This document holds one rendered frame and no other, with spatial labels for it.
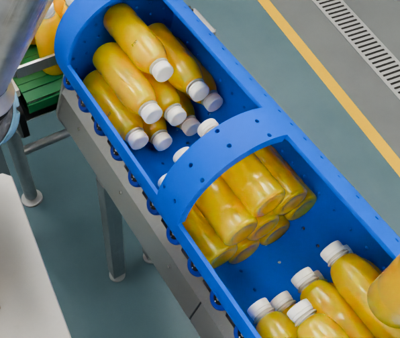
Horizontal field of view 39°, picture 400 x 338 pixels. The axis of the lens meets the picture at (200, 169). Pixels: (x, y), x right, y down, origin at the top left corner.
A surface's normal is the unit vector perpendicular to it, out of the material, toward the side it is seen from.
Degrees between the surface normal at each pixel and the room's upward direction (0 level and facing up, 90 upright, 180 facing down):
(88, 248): 0
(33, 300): 0
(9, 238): 0
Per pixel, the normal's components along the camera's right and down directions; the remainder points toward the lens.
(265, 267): 0.05, -0.55
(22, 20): 0.41, 0.84
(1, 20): 0.04, 0.78
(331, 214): -0.77, 0.21
